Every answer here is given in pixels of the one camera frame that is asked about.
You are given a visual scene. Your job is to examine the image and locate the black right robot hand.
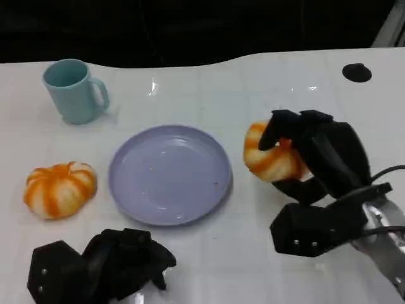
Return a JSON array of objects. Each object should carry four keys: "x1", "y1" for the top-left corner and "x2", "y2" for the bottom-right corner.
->
[{"x1": 258, "y1": 109, "x2": 371, "y2": 205}]

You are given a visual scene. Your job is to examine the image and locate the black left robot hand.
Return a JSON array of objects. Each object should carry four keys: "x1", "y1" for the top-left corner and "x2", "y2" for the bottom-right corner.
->
[{"x1": 82, "y1": 227, "x2": 177, "y2": 303}]

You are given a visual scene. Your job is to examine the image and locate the orange and white bread roll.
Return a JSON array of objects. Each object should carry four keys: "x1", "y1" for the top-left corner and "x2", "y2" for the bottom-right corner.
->
[
  {"x1": 23, "y1": 161, "x2": 97, "y2": 221},
  {"x1": 242, "y1": 120, "x2": 313, "y2": 183}
]

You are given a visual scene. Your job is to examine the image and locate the black round table grommet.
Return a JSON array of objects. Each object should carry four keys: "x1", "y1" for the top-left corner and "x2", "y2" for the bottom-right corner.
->
[{"x1": 342, "y1": 63, "x2": 373, "y2": 84}]

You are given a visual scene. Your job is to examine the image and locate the lilac plate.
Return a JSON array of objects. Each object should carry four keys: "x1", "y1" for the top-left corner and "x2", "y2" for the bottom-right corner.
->
[{"x1": 108, "y1": 125, "x2": 234, "y2": 227}]

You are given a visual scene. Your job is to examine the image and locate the pale green mug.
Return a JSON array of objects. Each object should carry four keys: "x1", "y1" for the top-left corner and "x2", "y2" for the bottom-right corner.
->
[{"x1": 42, "y1": 58, "x2": 111, "y2": 125}]

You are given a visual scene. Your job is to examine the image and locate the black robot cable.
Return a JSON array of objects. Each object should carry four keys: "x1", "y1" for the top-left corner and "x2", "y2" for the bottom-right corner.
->
[
  {"x1": 369, "y1": 165, "x2": 405, "y2": 184},
  {"x1": 363, "y1": 225, "x2": 405, "y2": 236}
]

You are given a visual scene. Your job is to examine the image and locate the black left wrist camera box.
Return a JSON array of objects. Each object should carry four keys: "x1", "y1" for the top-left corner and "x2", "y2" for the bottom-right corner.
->
[{"x1": 27, "y1": 239, "x2": 89, "y2": 304}]

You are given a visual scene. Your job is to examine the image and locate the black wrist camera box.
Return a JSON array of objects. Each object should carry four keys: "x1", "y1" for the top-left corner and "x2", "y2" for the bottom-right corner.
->
[
  {"x1": 270, "y1": 182, "x2": 394, "y2": 259},
  {"x1": 27, "y1": 239, "x2": 89, "y2": 304}
]

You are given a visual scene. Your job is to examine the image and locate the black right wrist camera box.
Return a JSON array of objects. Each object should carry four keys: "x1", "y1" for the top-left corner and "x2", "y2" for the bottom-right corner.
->
[{"x1": 270, "y1": 182, "x2": 394, "y2": 259}]

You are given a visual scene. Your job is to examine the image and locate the white metal frame post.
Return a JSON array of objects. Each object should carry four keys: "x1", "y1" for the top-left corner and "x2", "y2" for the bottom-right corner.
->
[{"x1": 370, "y1": 0, "x2": 405, "y2": 48}]

